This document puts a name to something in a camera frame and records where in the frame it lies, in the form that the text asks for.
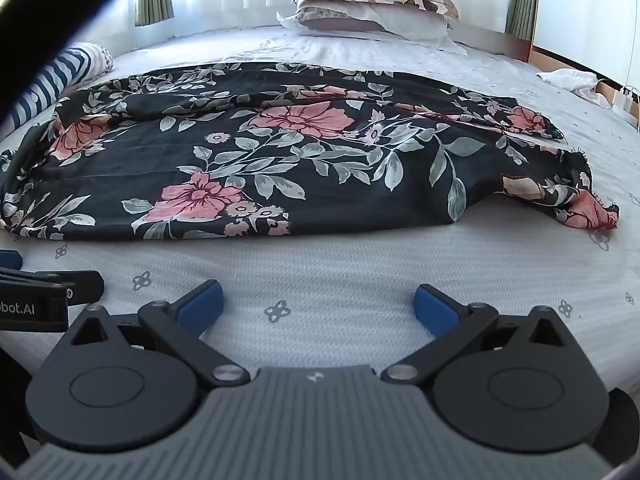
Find blue white striped cloth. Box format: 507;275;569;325
9;42;114;129

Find white charger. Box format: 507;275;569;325
611;86;640;128

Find wooden bed frame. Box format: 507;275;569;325
446;21;534;62

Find black floral pants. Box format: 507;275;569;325
0;62;622;242

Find dark blurred strap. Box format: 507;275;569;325
0;0;168;128

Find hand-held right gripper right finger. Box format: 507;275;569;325
381;283;592;387

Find white crumpled cloth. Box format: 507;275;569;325
537;68;601;95

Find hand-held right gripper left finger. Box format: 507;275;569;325
50;281;251;390

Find white pillow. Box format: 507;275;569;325
276;0;468;56

